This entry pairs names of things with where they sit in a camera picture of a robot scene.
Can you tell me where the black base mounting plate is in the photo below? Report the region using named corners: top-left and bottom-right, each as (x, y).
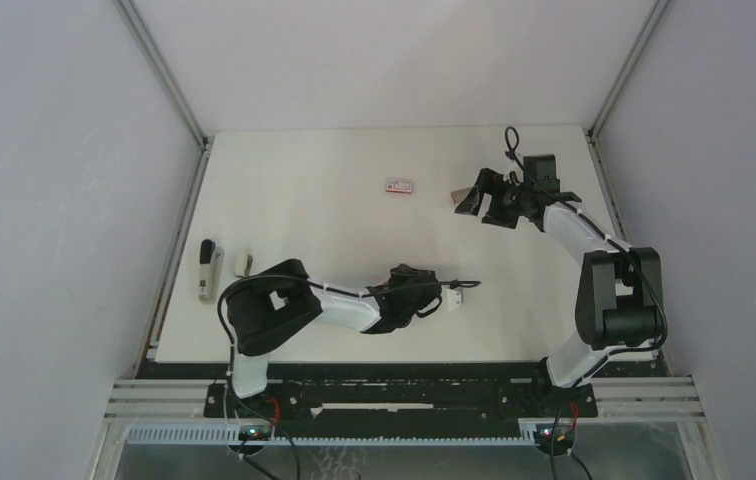
top-left (109, 361), bottom-right (668, 441)

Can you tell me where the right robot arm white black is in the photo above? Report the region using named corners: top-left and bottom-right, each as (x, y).
top-left (452, 153), bottom-right (668, 416)

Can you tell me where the aluminium frame corner post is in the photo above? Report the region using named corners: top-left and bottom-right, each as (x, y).
top-left (112, 0), bottom-right (208, 149)

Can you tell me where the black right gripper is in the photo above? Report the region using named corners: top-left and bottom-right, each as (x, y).
top-left (456, 168), bottom-right (532, 230)

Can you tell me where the aluminium front rail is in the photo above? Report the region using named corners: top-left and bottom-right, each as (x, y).
top-left (104, 377), bottom-right (706, 423)

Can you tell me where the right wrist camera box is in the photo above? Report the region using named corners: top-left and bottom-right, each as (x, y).
top-left (450, 188), bottom-right (472, 207)

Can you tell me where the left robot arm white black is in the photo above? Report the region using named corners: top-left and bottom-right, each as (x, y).
top-left (216, 259), bottom-right (446, 417)

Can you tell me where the white cable duct strip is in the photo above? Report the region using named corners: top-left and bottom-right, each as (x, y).
top-left (125, 424), bottom-right (536, 446)

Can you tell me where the beige small stapler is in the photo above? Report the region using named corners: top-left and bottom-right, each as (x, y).
top-left (233, 249), bottom-right (253, 278)

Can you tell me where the black and grey large stapler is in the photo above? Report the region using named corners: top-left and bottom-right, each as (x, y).
top-left (197, 239), bottom-right (224, 303)

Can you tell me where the red white staple box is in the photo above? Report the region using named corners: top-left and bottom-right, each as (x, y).
top-left (384, 178), bottom-right (414, 195)

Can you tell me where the right aluminium frame post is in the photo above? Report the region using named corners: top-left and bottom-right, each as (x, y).
top-left (587, 0), bottom-right (674, 143)

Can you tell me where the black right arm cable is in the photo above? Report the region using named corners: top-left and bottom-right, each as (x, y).
top-left (503, 126), bottom-right (669, 352)

